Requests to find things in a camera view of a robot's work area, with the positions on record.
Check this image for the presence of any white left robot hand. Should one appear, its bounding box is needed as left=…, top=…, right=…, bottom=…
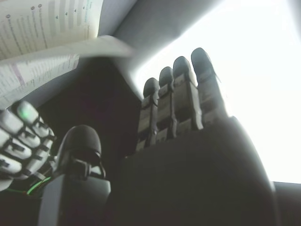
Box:
left=39, top=47, right=277, bottom=226

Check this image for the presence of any textbook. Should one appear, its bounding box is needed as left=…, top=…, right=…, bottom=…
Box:
left=0, top=0, right=137, bottom=111

